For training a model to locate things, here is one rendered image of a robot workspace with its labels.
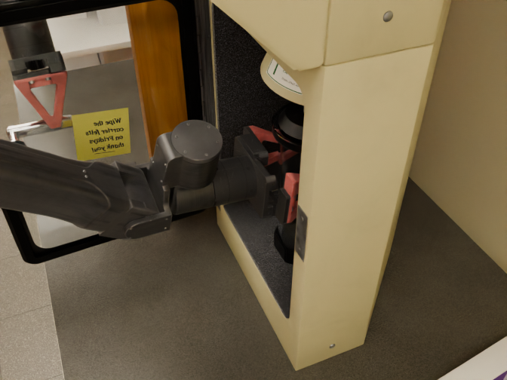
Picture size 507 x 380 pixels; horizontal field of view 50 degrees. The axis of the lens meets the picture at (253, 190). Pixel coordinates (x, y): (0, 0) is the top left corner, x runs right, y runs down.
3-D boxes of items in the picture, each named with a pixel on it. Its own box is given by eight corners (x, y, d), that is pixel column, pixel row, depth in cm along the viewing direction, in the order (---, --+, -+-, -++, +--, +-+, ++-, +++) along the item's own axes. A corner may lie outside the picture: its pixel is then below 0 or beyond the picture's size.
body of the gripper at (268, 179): (247, 133, 72) (194, 142, 69) (280, 176, 65) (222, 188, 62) (244, 172, 76) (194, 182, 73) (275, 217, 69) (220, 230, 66)
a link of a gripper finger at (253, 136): (295, 116, 76) (233, 127, 73) (320, 143, 71) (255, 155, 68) (290, 156, 80) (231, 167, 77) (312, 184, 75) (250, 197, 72)
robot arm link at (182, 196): (154, 188, 69) (167, 225, 67) (157, 155, 64) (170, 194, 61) (205, 178, 72) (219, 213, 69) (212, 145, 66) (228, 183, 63)
